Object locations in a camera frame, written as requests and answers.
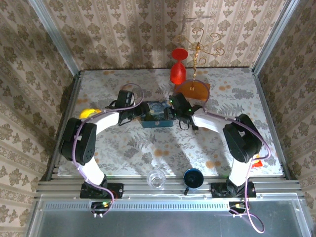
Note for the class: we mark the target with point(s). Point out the blue starry night tin box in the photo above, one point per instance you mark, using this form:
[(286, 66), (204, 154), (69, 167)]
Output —
[(158, 112)]

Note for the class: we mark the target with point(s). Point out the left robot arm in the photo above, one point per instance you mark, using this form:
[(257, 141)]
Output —
[(79, 143)]

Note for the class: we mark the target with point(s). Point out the red wine glass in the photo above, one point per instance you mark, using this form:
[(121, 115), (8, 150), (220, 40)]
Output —
[(177, 74)]

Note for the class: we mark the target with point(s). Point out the floral patterned table mat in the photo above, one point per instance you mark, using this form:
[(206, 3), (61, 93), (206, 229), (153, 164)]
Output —
[(172, 153)]

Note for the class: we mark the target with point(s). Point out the yellow plastic banana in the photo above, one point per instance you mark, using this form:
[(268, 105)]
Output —
[(86, 113)]

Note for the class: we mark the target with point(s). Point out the dark blue mug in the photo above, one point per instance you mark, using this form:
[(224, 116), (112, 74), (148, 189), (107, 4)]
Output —
[(193, 179)]

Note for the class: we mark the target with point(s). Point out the clear drinking glass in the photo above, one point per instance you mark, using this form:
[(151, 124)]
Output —
[(156, 180)]

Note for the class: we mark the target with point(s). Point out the small orange red object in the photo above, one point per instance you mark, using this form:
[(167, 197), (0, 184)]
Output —
[(257, 163)]

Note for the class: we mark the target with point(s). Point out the grey metal tray with vents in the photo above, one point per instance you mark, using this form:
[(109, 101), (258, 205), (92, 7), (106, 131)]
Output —
[(158, 222)]

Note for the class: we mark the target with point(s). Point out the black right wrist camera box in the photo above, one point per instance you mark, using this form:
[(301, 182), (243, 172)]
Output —
[(179, 101)]

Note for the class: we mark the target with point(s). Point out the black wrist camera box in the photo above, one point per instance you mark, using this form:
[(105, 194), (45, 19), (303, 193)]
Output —
[(124, 98), (179, 101)]

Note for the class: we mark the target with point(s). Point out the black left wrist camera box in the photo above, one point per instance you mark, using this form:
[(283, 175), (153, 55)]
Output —
[(124, 98)]

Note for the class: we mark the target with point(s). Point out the aluminium side rail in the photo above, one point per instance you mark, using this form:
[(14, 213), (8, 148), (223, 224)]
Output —
[(64, 123), (271, 123)]

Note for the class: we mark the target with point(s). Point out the aluminium extrusion rail wide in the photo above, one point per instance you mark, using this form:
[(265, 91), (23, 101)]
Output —
[(138, 187)]

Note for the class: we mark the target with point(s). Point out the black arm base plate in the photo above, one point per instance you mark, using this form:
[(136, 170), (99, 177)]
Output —
[(116, 190), (217, 191)]

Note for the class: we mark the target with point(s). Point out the aluminium frame post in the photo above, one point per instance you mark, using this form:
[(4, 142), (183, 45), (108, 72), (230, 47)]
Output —
[(274, 37), (54, 34)]

